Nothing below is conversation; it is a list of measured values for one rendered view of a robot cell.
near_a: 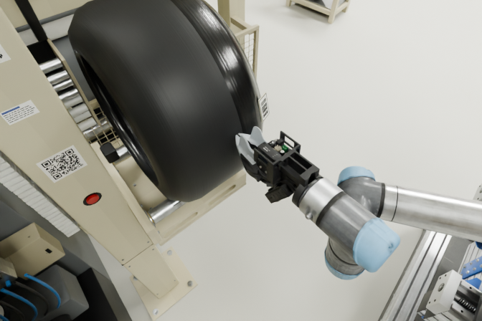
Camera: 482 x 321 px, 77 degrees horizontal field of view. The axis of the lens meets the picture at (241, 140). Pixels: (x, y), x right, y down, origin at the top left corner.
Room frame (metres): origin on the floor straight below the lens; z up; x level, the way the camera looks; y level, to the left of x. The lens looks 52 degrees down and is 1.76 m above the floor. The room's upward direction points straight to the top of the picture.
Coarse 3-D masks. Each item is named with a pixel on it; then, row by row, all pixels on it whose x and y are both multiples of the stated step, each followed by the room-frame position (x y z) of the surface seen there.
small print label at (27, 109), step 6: (24, 102) 0.37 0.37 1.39; (30, 102) 0.37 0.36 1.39; (12, 108) 0.35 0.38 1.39; (18, 108) 0.36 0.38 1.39; (24, 108) 0.36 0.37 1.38; (30, 108) 0.37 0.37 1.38; (36, 108) 0.37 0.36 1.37; (0, 114) 0.34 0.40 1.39; (6, 114) 0.34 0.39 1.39; (12, 114) 0.35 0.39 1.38; (18, 114) 0.35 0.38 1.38; (24, 114) 0.36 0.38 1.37; (30, 114) 0.36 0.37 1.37; (6, 120) 0.34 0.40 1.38; (12, 120) 0.34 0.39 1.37; (18, 120) 0.35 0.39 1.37
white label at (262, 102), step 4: (264, 96) 0.51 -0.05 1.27; (260, 100) 0.49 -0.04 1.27; (264, 100) 0.50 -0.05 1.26; (260, 104) 0.49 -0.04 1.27; (264, 104) 0.50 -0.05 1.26; (260, 108) 0.48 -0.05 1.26; (264, 108) 0.49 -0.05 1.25; (268, 108) 0.51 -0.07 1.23; (260, 112) 0.48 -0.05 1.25; (264, 112) 0.49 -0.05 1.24; (268, 112) 0.50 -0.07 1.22; (264, 116) 0.48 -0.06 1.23
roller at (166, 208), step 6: (162, 204) 0.41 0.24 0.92; (168, 204) 0.41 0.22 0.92; (174, 204) 0.41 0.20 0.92; (180, 204) 0.42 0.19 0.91; (150, 210) 0.39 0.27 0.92; (156, 210) 0.39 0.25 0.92; (162, 210) 0.39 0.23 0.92; (168, 210) 0.39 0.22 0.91; (174, 210) 0.40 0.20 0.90; (156, 216) 0.37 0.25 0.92; (162, 216) 0.38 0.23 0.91; (156, 222) 0.36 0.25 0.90
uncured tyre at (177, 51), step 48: (96, 0) 0.63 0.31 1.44; (144, 0) 0.61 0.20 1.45; (192, 0) 0.62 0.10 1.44; (96, 48) 0.49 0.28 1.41; (144, 48) 0.48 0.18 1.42; (192, 48) 0.51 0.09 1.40; (240, 48) 0.57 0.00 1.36; (96, 96) 0.66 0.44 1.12; (144, 96) 0.40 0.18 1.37; (192, 96) 0.43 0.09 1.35; (240, 96) 0.47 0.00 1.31; (144, 144) 0.37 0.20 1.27; (192, 144) 0.37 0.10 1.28; (192, 192) 0.34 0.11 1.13
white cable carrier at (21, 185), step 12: (0, 156) 0.32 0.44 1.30; (0, 168) 0.31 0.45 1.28; (12, 168) 0.32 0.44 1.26; (0, 180) 0.30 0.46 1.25; (12, 180) 0.31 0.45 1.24; (24, 180) 0.32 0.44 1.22; (24, 192) 0.31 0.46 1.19; (36, 192) 0.31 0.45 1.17; (36, 204) 0.30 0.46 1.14; (48, 204) 0.31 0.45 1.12; (48, 216) 0.30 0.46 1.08; (60, 216) 0.31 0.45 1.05; (60, 228) 0.30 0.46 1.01; (72, 228) 0.31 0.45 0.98
